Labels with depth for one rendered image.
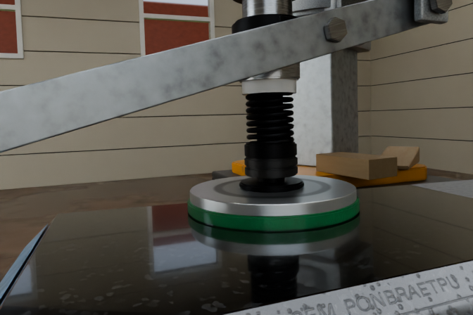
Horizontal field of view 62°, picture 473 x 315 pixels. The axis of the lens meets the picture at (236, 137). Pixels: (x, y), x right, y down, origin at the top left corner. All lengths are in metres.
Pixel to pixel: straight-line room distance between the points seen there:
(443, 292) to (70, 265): 0.29
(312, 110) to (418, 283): 0.95
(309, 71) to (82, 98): 0.95
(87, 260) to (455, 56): 6.75
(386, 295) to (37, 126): 0.31
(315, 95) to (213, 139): 5.53
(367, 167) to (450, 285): 0.68
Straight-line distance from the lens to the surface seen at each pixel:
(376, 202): 0.56
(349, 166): 1.05
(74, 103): 0.39
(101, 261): 0.37
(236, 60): 0.43
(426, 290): 0.33
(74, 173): 6.46
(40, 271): 0.37
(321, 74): 1.23
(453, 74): 6.93
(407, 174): 1.24
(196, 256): 0.35
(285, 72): 0.48
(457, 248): 0.40
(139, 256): 0.36
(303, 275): 0.31
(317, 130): 1.23
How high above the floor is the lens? 0.94
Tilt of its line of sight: 3 degrees down
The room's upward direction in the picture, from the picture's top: 2 degrees counter-clockwise
